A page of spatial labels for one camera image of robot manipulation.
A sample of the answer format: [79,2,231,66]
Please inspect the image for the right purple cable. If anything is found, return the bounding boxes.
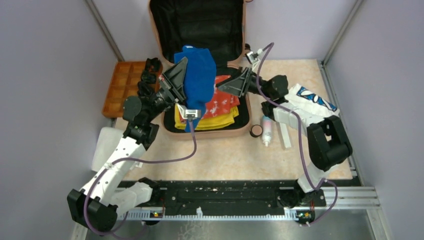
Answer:
[255,42,339,227]

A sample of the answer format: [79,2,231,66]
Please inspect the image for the blue towel cloth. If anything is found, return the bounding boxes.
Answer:
[174,45,217,133]

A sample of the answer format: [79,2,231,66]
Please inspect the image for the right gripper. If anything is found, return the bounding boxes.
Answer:
[215,67,272,100]

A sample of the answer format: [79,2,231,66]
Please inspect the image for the aluminium rail frame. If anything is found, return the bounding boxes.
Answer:
[67,178,392,240]

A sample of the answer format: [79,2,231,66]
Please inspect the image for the red white cloth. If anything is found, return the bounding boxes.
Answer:
[184,75,240,119]

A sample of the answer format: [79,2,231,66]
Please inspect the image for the wooden compartment tray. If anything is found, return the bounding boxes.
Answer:
[101,61,163,119]

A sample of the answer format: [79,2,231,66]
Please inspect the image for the rolled dark brown tie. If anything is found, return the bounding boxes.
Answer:
[137,81,155,98]

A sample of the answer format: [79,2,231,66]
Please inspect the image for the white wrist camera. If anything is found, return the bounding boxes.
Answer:
[176,103,202,123]
[245,48,264,70]

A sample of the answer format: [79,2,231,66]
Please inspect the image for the white tube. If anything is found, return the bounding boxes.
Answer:
[277,122,292,150]

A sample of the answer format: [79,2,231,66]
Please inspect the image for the rolled dark tie top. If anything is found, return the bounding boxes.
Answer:
[144,57,162,73]

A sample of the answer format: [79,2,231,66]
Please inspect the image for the blue white shirt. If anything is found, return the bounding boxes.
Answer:
[285,83,340,117]

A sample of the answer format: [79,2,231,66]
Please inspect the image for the pink suitcase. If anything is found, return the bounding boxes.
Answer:
[148,0,252,140]

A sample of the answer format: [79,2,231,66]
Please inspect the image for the yellow cloth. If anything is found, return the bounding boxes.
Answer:
[173,106,239,131]

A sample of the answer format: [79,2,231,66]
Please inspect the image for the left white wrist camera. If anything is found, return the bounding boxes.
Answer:
[176,103,202,123]

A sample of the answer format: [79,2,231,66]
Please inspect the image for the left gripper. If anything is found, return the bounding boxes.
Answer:
[145,57,191,123]

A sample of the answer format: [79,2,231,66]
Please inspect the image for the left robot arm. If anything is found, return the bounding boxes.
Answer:
[67,57,189,235]

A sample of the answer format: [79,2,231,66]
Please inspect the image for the purple cable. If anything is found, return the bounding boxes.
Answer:
[255,42,339,227]
[82,119,199,240]

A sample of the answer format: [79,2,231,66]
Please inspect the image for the rolled green patterned tie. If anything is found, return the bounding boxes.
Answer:
[140,70,157,84]

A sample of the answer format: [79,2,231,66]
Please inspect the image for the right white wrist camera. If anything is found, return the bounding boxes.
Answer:
[245,48,264,70]

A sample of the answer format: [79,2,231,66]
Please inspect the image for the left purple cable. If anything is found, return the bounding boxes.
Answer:
[82,119,199,240]

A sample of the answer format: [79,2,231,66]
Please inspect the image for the white cloth under left arm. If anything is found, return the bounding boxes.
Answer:
[91,127,146,172]

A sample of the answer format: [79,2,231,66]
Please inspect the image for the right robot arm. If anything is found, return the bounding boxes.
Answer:
[215,67,353,208]

